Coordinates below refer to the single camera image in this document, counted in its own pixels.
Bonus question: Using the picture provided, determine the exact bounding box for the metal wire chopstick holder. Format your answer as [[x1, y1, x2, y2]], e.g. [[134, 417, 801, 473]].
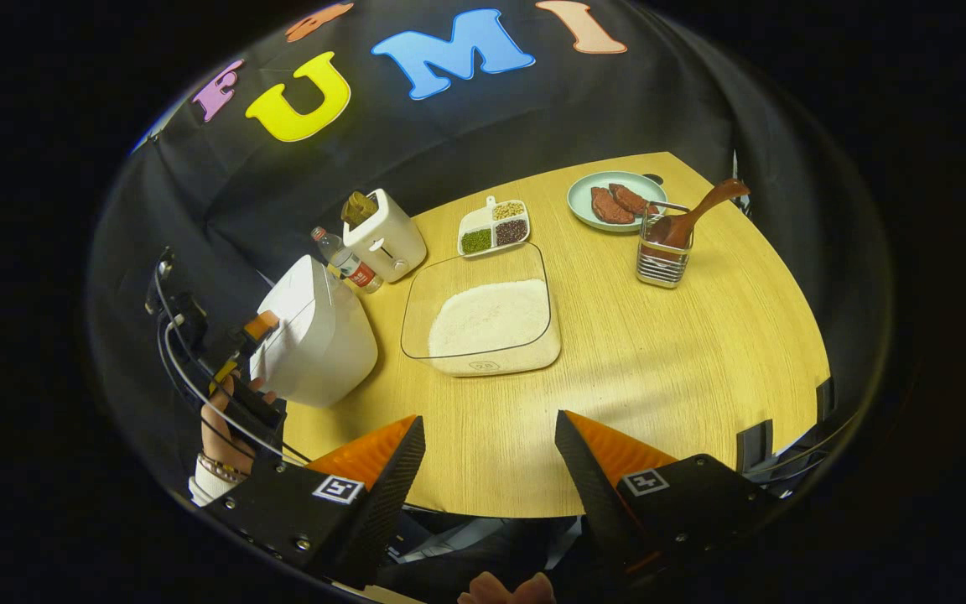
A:
[[636, 201, 693, 289]]

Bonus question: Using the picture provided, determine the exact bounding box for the clear water bottle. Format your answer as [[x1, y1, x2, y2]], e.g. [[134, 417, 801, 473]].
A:
[[311, 226, 384, 294]]

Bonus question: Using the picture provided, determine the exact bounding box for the pale green plate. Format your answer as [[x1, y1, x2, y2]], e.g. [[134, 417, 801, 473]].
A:
[[567, 171, 668, 233]]

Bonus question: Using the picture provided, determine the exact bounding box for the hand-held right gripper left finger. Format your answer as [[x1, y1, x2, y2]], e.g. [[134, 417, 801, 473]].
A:
[[206, 414, 427, 591]]

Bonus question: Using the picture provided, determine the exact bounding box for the white rice cooker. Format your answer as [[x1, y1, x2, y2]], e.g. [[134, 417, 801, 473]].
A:
[[250, 254, 379, 409]]

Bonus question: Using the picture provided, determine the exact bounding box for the white toaster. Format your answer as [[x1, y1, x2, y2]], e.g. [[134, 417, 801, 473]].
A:
[[342, 189, 428, 284]]

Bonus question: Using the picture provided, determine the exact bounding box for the brown wooden spoon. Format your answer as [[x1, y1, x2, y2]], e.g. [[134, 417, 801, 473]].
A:
[[647, 179, 750, 250]]

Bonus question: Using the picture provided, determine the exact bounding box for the white divided dish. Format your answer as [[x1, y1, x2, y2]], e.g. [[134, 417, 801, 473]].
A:
[[457, 195, 532, 258]]

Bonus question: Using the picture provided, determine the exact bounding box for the clear square container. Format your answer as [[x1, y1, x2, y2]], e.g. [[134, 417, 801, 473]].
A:
[[400, 242, 563, 378]]

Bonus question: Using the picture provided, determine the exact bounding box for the red meat piece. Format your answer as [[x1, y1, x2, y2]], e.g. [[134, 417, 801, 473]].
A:
[[609, 183, 660, 216], [590, 186, 636, 225]]

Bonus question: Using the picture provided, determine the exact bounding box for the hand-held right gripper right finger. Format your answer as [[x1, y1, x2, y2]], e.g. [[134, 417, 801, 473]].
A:
[[554, 409, 786, 580]]

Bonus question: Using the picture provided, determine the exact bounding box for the beaded bracelet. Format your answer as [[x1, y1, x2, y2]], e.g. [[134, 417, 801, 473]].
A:
[[196, 453, 247, 485]]

